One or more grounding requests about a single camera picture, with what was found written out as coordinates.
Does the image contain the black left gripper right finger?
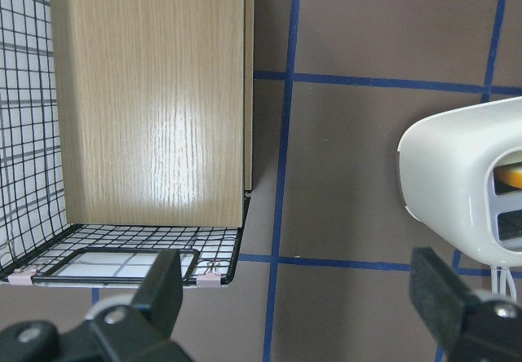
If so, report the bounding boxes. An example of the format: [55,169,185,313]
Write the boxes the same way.
[409,248,478,343]

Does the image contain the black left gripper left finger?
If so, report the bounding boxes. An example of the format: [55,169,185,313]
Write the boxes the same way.
[130,249,183,338]

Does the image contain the white toaster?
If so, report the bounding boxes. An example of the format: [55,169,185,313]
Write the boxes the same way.
[397,97,521,267]

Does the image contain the orange toast slice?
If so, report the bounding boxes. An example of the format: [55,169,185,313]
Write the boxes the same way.
[493,163,522,188]

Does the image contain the wooden board in basket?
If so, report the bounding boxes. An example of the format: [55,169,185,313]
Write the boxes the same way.
[50,0,254,227]

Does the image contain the white toaster power cord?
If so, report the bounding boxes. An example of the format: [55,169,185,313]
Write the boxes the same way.
[490,264,515,296]

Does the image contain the wire basket with checked liner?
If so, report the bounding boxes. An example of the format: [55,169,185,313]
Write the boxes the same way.
[1,0,252,286]

